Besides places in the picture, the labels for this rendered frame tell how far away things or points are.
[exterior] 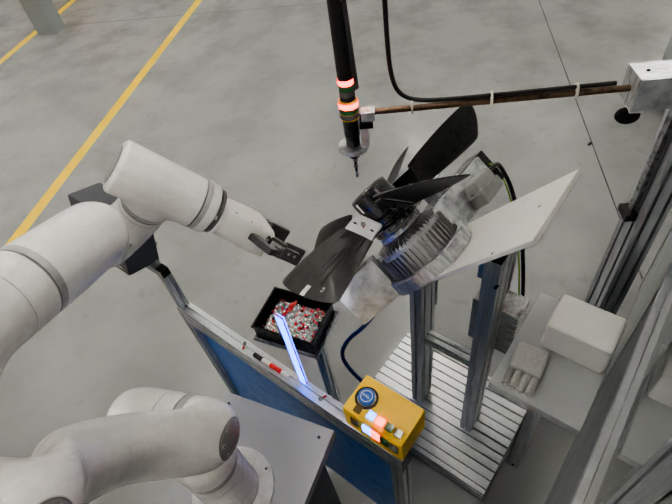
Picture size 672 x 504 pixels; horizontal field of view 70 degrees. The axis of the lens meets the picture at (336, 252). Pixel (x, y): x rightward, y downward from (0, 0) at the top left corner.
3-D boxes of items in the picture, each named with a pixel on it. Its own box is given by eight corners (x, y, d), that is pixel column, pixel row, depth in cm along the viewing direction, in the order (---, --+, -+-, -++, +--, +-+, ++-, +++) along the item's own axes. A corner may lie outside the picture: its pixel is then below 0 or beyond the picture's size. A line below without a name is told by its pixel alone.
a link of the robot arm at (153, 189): (177, 238, 77) (206, 205, 72) (92, 204, 70) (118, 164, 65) (182, 202, 82) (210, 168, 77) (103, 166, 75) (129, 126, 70)
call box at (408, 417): (425, 428, 115) (425, 409, 107) (402, 464, 110) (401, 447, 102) (370, 393, 122) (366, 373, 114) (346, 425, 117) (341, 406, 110)
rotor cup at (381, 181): (421, 197, 137) (391, 163, 136) (404, 221, 127) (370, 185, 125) (388, 222, 147) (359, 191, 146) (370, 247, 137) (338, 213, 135)
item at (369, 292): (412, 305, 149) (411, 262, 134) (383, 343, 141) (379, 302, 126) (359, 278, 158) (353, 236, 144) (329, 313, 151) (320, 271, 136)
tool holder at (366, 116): (377, 137, 114) (374, 99, 107) (377, 155, 109) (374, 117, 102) (339, 140, 115) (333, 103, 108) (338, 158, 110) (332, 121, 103)
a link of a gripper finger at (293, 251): (263, 250, 82) (295, 264, 85) (269, 259, 79) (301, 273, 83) (273, 235, 81) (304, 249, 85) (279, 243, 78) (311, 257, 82)
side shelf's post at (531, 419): (521, 460, 198) (566, 357, 136) (517, 468, 196) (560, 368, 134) (511, 454, 199) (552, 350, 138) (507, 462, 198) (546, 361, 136)
